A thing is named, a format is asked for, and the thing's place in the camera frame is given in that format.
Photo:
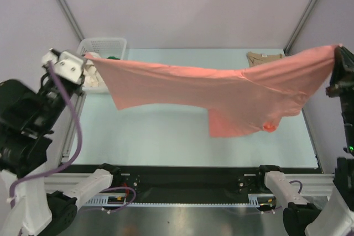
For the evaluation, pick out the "white perforated plastic basket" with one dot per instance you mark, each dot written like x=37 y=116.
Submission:
x=103 y=48

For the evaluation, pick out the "cream t shirt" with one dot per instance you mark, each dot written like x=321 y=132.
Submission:
x=93 y=78

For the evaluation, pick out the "right aluminium corner post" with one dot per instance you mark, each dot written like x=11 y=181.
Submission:
x=310 y=7

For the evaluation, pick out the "aluminium frame rail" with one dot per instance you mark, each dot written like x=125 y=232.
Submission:
x=313 y=184

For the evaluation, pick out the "green t shirt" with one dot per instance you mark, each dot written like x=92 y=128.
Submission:
x=113 y=58

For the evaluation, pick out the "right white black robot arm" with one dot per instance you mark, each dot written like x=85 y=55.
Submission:
x=301 y=217

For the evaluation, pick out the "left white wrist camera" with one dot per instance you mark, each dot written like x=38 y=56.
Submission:
x=66 y=64

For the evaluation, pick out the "pink t shirt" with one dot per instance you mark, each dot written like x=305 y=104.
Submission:
x=239 y=102

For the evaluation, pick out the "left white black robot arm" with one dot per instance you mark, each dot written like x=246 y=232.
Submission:
x=27 y=119

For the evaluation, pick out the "aluminium corner post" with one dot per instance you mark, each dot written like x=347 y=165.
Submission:
x=310 y=7
x=69 y=16

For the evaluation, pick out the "white slotted cable duct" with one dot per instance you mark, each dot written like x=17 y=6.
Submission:
x=97 y=201

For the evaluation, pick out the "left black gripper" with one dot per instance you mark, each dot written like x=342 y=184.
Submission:
x=79 y=88

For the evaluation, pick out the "folded beige t shirt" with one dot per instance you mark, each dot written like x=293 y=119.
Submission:
x=255 y=59

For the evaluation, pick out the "left aluminium corner post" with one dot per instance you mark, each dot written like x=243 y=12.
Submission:
x=69 y=16

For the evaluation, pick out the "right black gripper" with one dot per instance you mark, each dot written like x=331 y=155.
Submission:
x=341 y=71

